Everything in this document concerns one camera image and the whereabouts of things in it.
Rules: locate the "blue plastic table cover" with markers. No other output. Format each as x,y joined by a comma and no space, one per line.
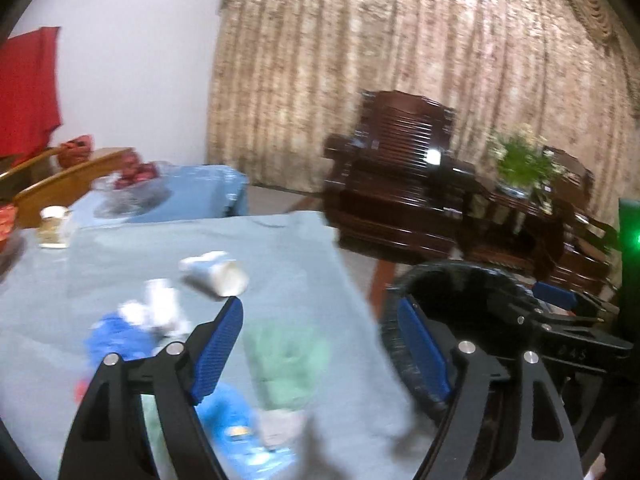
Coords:
200,190

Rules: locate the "black round trash bin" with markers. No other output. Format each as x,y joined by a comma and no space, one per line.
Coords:
450,277

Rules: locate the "beige patterned curtain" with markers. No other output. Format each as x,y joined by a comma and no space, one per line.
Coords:
400,35

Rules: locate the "white and blue paper cup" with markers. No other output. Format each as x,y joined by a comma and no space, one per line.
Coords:
217,274

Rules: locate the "green plastic wrapper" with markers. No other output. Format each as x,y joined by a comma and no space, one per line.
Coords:
290,360

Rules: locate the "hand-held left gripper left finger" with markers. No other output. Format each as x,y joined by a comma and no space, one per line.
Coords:
220,345

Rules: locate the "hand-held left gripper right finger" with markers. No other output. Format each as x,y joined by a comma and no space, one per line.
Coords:
425,350

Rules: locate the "gold and white tissue box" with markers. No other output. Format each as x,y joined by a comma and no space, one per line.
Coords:
52,227

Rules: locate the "dark slatted wooden armchair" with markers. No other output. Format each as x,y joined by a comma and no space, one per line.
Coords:
395,170

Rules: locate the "blue plastic bag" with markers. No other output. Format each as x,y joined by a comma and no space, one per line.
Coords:
117,340

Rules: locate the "blue snack packet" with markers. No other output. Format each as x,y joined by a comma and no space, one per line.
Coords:
237,422

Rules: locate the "red hanging cloth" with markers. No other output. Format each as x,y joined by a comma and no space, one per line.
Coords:
27,95

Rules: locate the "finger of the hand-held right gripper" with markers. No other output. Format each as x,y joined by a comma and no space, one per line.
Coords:
565,332
552,294

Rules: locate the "red crumpled snack bag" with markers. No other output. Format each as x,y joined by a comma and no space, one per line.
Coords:
75,151

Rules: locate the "clear glass fruit bowl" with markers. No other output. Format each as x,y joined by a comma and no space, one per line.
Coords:
125,197

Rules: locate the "large red apple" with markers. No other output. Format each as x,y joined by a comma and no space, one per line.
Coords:
127,167

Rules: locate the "green potted plant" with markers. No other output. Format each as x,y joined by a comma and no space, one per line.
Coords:
525,160

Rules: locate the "small red apple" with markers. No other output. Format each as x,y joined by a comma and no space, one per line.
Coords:
147,172

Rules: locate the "red patterned packet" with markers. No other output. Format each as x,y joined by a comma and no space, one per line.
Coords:
6,225

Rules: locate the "dark wooden side table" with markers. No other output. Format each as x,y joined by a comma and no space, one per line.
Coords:
505,225

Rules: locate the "white tissue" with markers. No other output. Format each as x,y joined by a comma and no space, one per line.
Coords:
160,305

